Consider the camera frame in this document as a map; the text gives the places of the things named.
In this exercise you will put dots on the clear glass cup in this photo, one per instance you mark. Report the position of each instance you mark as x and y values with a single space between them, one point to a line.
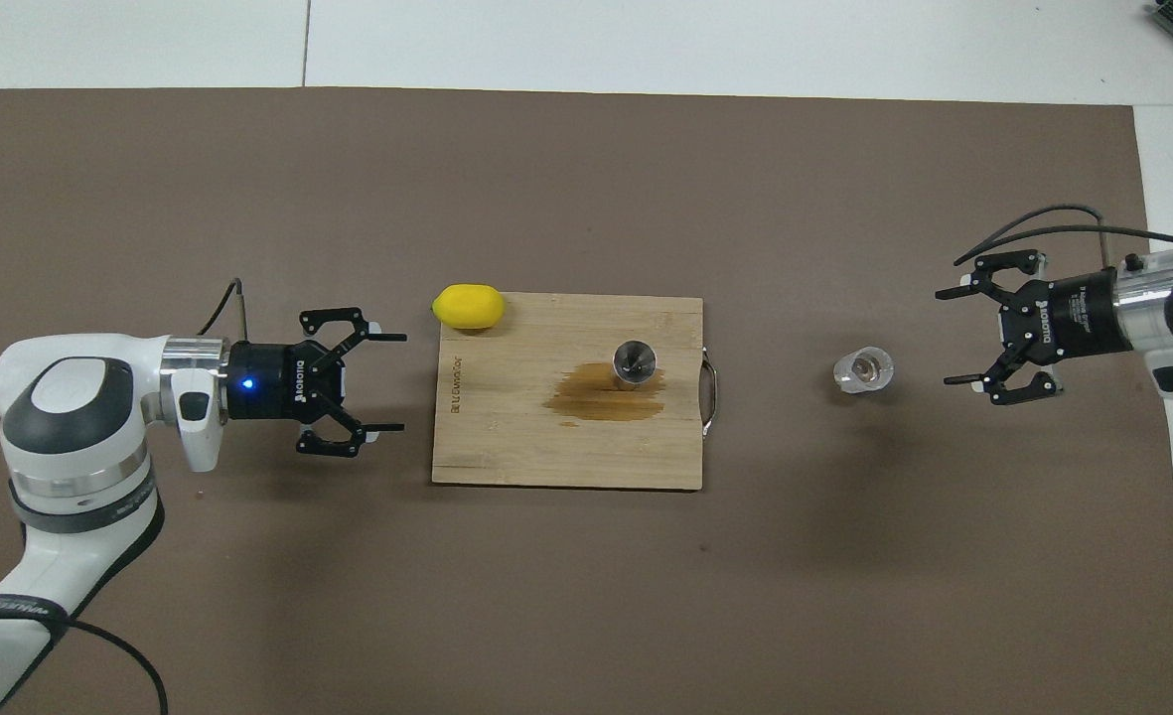
862 370

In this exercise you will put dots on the wooden cutting board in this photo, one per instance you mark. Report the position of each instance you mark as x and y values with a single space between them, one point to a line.
507 437

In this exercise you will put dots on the brown table mat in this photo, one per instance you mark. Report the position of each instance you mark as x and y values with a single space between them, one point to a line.
745 199

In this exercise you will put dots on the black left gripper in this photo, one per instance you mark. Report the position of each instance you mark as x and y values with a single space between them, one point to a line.
283 382

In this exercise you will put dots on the yellow lemon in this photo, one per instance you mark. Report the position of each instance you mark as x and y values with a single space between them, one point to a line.
468 307

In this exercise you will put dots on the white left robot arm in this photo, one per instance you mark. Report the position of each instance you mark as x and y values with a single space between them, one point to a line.
70 467

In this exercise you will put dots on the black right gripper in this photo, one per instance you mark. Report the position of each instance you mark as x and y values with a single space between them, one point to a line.
1068 318

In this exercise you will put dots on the metal jigger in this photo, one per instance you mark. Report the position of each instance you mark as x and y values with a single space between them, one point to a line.
635 362

